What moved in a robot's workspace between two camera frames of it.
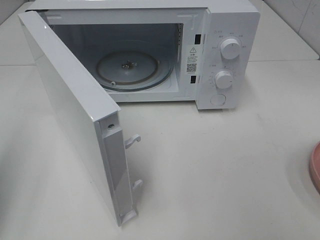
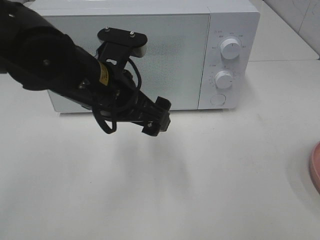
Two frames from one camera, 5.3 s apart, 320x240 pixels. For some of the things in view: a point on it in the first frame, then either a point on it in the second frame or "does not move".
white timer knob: (223, 79) does not move
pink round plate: (314, 168) does not move
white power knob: (230, 48) does not move
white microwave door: (93, 121) -> (173, 67)
